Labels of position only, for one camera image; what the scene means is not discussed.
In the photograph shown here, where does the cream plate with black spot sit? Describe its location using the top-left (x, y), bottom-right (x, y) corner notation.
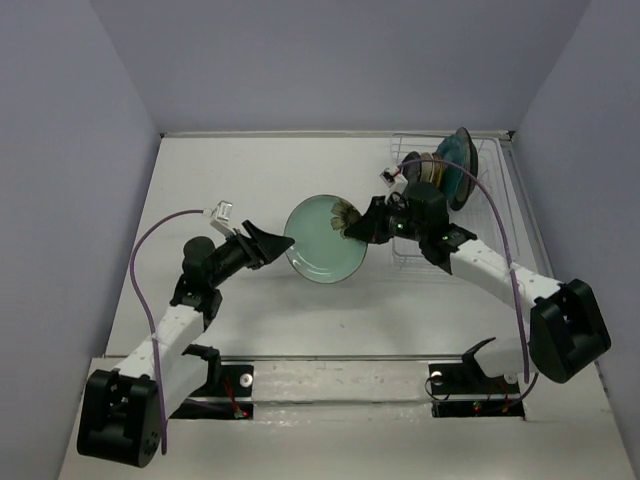
top-left (419, 152), bottom-right (438, 183)

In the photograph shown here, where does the white wire dish rack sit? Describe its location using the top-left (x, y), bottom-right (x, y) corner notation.
top-left (390, 133), bottom-right (520, 260)

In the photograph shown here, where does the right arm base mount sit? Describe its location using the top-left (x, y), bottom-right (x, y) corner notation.
top-left (424, 363), bottom-right (525, 419)

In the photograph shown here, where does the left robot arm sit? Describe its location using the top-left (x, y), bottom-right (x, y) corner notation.
top-left (76, 220), bottom-right (295, 468)

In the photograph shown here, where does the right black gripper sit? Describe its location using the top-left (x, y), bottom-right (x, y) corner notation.
top-left (345, 195), bottom-right (427, 244)

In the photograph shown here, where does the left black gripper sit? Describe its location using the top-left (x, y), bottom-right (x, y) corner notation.
top-left (207, 221), bottom-right (293, 289)

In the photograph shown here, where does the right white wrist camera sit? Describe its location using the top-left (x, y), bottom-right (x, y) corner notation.
top-left (380, 166), bottom-right (408, 200)

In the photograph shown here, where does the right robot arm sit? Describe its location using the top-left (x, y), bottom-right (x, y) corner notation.
top-left (332, 183), bottom-right (611, 392)

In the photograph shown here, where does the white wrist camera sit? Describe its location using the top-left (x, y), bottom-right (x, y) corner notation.
top-left (380, 166), bottom-right (408, 200)
top-left (202, 200), bottom-right (236, 238)

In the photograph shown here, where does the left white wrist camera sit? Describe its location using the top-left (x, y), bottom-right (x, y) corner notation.
top-left (202, 200), bottom-right (236, 238)

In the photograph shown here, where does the brown rimmed cream plate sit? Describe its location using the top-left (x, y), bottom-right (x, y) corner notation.
top-left (448, 127), bottom-right (479, 211)

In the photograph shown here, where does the light green floral plate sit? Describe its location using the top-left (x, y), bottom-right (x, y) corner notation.
top-left (284, 194), bottom-right (368, 284)

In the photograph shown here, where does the teal scalloped plate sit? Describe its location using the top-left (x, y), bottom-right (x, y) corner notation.
top-left (435, 128), bottom-right (470, 202)

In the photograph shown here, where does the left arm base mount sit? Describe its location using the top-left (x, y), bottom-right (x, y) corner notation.
top-left (170, 363), bottom-right (254, 421)

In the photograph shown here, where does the yellow amber plate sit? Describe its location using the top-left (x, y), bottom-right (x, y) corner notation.
top-left (429, 155), bottom-right (446, 188)

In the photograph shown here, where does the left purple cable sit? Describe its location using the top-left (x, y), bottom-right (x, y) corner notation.
top-left (129, 208), bottom-right (211, 456)

